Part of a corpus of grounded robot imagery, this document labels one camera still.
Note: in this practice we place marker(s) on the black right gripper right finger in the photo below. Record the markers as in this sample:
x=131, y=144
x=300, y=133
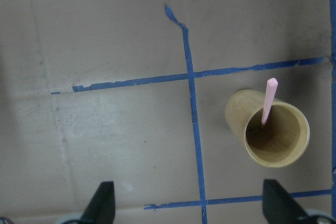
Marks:
x=278, y=206

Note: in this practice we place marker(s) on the pink chopstick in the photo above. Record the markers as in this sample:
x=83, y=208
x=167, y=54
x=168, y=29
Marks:
x=271, y=88

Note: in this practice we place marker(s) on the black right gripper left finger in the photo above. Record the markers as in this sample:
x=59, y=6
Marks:
x=101, y=208

